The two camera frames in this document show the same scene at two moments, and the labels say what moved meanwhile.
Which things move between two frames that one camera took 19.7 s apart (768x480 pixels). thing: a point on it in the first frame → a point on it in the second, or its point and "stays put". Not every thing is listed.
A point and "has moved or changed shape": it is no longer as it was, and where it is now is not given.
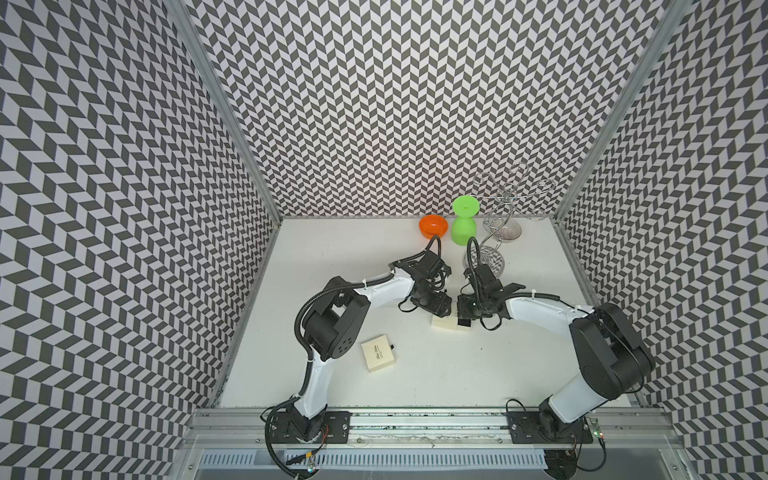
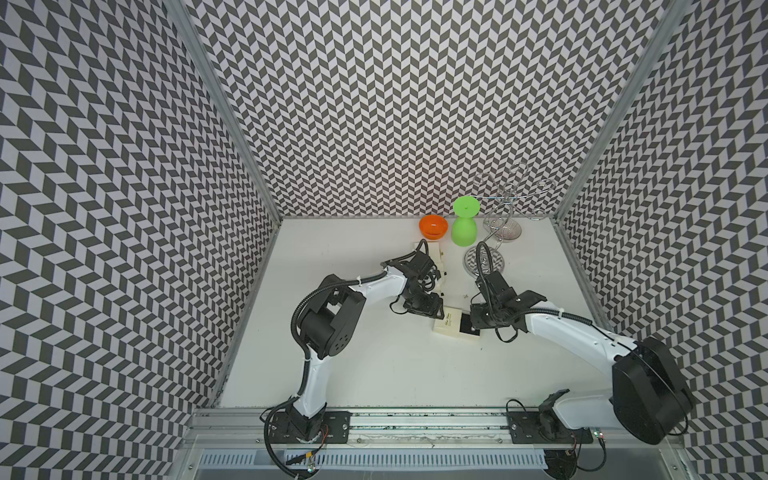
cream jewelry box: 378,353 → 457,322
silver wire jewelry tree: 504,221 stays put
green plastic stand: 463,227 stays put
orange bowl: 432,225 stays put
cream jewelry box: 448,322 has moved or changed shape
